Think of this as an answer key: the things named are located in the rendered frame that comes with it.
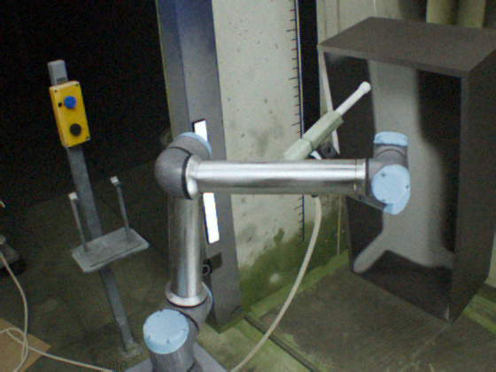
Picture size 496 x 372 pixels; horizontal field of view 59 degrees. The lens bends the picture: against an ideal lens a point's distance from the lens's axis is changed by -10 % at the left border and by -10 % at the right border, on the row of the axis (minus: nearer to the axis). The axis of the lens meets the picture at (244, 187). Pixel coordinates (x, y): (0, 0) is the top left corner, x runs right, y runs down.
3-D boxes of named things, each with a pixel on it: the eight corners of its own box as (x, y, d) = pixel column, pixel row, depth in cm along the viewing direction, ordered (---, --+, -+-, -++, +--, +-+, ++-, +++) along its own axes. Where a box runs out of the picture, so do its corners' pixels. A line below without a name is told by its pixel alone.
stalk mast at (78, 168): (131, 344, 265) (60, 59, 189) (136, 349, 260) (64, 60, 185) (122, 348, 262) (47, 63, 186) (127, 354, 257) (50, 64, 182)
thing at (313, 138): (296, 222, 151) (275, 169, 137) (285, 217, 155) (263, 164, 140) (382, 130, 168) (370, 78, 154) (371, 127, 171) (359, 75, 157)
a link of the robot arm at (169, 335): (144, 371, 153) (133, 336, 145) (163, 337, 168) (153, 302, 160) (186, 379, 150) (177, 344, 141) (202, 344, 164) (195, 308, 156)
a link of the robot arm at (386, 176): (135, 167, 121) (412, 166, 102) (154, 148, 132) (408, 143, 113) (144, 206, 127) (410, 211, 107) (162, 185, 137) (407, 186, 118)
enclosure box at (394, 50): (389, 232, 253) (369, 16, 186) (488, 276, 212) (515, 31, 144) (350, 272, 238) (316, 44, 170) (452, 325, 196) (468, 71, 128)
